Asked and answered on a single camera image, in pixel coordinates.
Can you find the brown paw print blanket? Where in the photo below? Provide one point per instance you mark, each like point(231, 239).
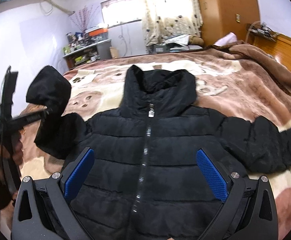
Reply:
point(237, 80)

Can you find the orange lidded box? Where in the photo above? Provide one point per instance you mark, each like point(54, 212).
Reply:
point(97, 34)

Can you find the wooden headboard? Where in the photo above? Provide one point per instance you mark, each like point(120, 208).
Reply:
point(280, 49)

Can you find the white pillow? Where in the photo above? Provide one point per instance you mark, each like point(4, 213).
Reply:
point(227, 39)

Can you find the black puffer jacket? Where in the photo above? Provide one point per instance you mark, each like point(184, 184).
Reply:
point(145, 182)

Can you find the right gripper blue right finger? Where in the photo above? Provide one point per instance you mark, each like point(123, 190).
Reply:
point(217, 179)

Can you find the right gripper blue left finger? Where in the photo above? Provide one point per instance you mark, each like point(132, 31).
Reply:
point(75, 174)

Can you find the cluttered shelf unit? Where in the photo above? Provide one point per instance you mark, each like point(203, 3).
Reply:
point(81, 50)

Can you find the patterned cream curtain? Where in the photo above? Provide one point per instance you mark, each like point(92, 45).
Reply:
point(162, 19)

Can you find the orange wooden wardrobe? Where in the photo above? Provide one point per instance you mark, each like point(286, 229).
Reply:
point(221, 17)

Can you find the pile of items under curtain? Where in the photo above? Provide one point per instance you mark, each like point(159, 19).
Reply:
point(176, 44)

